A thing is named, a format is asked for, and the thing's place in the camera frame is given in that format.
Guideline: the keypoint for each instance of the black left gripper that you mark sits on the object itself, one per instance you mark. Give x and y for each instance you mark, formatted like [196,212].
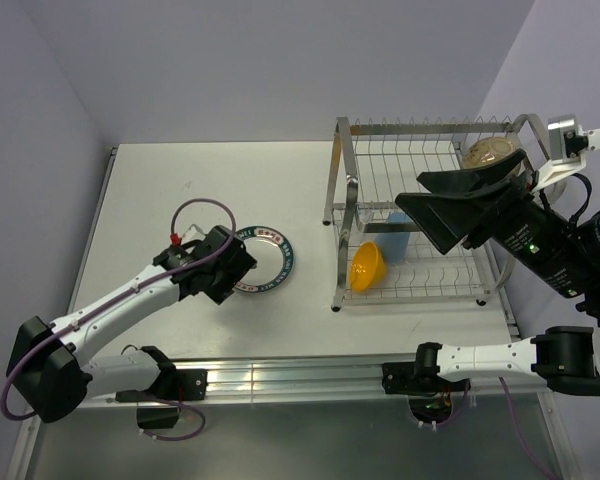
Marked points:
[238,265]

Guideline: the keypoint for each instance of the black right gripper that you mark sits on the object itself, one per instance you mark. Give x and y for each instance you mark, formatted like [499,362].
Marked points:
[440,212]

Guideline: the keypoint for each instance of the beige floral ceramic bowl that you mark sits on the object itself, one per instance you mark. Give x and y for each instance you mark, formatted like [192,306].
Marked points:
[487,151]

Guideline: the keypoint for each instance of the blue plastic cup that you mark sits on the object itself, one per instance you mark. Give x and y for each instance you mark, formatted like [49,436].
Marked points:
[393,245]

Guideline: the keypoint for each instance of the orange plastic bowl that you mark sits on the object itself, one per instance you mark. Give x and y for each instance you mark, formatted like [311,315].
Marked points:
[368,268]

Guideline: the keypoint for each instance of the clear glass cup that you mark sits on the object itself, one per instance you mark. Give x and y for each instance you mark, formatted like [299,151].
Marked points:
[367,216]

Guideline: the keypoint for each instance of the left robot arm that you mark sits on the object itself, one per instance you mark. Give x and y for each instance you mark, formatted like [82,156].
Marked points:
[53,365]

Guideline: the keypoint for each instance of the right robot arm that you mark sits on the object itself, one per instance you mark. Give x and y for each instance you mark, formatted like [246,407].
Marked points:
[558,296]

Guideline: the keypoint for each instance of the stainless steel dish rack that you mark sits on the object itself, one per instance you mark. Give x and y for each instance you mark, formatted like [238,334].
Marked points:
[373,162]

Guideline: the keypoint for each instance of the white plate green rim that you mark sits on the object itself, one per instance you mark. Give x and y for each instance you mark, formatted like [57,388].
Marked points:
[274,257]

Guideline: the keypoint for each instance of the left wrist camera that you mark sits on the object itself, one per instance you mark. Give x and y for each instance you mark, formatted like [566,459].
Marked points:
[192,233]

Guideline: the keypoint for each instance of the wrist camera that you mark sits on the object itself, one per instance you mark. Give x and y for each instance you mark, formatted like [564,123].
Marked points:
[192,233]
[569,144]

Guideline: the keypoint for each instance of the aluminium mounting rail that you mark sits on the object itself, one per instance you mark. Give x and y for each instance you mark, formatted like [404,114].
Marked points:
[233,381]

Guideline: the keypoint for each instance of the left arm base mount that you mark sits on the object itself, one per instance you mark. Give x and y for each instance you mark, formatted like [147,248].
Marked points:
[180,385]

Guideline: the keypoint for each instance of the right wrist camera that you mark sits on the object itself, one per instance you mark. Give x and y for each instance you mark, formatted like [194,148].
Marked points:
[569,144]

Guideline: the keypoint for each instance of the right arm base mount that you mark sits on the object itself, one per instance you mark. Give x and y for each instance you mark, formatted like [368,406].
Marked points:
[411,379]

